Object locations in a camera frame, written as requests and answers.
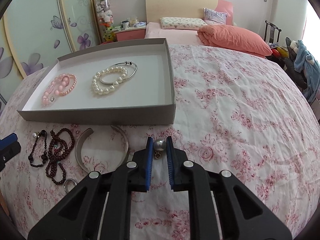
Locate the pearl pendant charm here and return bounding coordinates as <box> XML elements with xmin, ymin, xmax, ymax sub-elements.
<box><xmin>153</xmin><ymin>138</ymin><xmax>166</xmax><ymax>159</ymax></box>

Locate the pink large bead bracelet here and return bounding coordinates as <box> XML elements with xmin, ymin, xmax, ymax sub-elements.
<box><xmin>41</xmin><ymin>73</ymin><xmax>71</xmax><ymax>108</ymax></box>

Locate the white pearl bracelet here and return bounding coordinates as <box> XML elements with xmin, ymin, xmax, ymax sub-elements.
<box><xmin>90</xmin><ymin>65</ymin><xmax>129</xmax><ymax>97</ymax></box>

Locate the small pink pearl bracelet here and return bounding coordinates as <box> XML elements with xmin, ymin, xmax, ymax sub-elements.
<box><xmin>57</xmin><ymin>73</ymin><xmax>78</xmax><ymax>97</ymax></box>

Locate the thin silver bangle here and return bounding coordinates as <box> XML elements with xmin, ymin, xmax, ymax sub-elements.
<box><xmin>96</xmin><ymin>61</ymin><xmax>138</xmax><ymax>85</ymax></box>

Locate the wide silver cuff bangle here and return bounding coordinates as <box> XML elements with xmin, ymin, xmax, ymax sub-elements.
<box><xmin>75</xmin><ymin>125</ymin><xmax>129</xmax><ymax>173</ymax></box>

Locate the grey cardboard tray box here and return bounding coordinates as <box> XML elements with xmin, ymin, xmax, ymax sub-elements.
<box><xmin>17</xmin><ymin>38</ymin><xmax>176</xmax><ymax>125</ymax></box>

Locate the pink floral bedsheet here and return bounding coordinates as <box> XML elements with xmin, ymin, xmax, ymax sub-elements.
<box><xmin>1</xmin><ymin>45</ymin><xmax>319</xmax><ymax>239</ymax></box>

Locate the pink bedside table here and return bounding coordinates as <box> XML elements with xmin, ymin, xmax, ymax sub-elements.
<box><xmin>114</xmin><ymin>27</ymin><xmax>146</xmax><ymax>41</ymax></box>

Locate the wardrobe with purple flowers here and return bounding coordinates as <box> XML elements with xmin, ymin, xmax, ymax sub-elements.
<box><xmin>1</xmin><ymin>0</ymin><xmax>99</xmax><ymax>108</ymax></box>

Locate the pink bed sheet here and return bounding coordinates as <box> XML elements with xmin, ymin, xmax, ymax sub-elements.
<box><xmin>145</xmin><ymin>22</ymin><xmax>203</xmax><ymax>46</ymax></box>

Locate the orange pink duvet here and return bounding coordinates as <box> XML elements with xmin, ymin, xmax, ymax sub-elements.
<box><xmin>197</xmin><ymin>24</ymin><xmax>272</xmax><ymax>56</ymax></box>

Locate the white mug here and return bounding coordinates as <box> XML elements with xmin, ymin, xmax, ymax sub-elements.
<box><xmin>121</xmin><ymin>21</ymin><xmax>129</xmax><ymax>30</ymax></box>

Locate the white floral pillow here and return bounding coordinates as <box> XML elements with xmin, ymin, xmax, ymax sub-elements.
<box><xmin>160</xmin><ymin>17</ymin><xmax>207</xmax><ymax>30</ymax></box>

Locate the lilac patterned pillow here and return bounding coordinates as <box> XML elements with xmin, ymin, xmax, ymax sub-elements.
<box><xmin>203</xmin><ymin>8</ymin><xmax>228</xmax><ymax>25</ymax></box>

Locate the clear tube of plush toys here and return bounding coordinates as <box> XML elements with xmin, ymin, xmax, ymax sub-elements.
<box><xmin>94</xmin><ymin>0</ymin><xmax>117</xmax><ymax>43</ymax></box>

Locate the beige pink headboard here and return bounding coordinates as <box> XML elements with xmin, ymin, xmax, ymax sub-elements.
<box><xmin>145</xmin><ymin>0</ymin><xmax>234</xmax><ymax>25</ymax></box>

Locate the blue plush clothing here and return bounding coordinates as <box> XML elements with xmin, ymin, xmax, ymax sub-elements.
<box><xmin>294</xmin><ymin>40</ymin><xmax>319</xmax><ymax>103</ymax></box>

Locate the dark wooden chair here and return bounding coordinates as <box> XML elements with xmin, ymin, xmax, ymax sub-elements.
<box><xmin>264</xmin><ymin>20</ymin><xmax>282</xmax><ymax>43</ymax></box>

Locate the black bead bracelet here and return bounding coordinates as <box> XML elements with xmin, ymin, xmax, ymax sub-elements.
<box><xmin>27</xmin><ymin>129</ymin><xmax>49</xmax><ymax>169</ymax></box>

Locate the dark red bead necklace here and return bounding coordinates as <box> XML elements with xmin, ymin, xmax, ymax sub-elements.
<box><xmin>44</xmin><ymin>127</ymin><xmax>76</xmax><ymax>186</ymax></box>

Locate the silver ring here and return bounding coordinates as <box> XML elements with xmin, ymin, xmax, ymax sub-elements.
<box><xmin>62</xmin><ymin>178</ymin><xmax>78</xmax><ymax>195</ymax></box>

